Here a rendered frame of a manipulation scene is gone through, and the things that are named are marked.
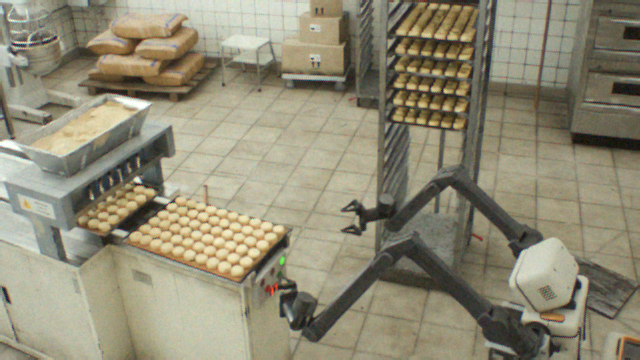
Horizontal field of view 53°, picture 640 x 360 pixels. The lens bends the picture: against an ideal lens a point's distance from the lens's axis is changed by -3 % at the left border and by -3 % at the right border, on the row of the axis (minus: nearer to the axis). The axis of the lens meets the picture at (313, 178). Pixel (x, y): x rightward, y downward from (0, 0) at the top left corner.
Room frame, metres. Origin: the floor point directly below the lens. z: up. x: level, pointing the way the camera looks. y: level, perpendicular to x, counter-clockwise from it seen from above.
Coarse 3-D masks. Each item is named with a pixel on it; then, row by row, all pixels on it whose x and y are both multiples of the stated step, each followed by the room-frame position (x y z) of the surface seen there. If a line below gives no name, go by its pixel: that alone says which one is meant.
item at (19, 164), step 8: (0, 160) 3.05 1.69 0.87; (8, 160) 3.02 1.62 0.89; (16, 160) 2.99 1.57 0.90; (24, 160) 2.98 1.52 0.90; (16, 168) 2.99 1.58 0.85; (24, 168) 2.96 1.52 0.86; (160, 200) 2.55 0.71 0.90; (168, 200) 2.55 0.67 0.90; (152, 208) 2.57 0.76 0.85; (160, 208) 2.54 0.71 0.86; (288, 240) 2.25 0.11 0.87
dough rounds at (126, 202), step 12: (120, 192) 2.59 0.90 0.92; (132, 192) 2.60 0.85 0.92; (144, 192) 2.59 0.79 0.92; (156, 192) 2.62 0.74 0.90; (108, 204) 2.49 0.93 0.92; (120, 204) 2.49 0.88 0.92; (132, 204) 2.49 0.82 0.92; (84, 216) 2.40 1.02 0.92; (96, 216) 2.41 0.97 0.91; (108, 216) 2.40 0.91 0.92; (120, 216) 2.41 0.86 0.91; (84, 228) 2.33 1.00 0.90; (96, 228) 2.33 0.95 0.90; (108, 228) 2.31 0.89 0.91
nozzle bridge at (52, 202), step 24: (144, 144) 2.59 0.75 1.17; (168, 144) 2.73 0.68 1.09; (96, 168) 2.36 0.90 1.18; (120, 168) 2.55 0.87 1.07; (144, 168) 2.61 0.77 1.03; (24, 192) 2.23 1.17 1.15; (48, 192) 2.18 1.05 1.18; (72, 192) 2.19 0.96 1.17; (96, 192) 2.39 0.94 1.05; (24, 216) 2.25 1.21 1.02; (48, 216) 2.18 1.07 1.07; (72, 216) 2.16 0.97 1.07; (48, 240) 2.20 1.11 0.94
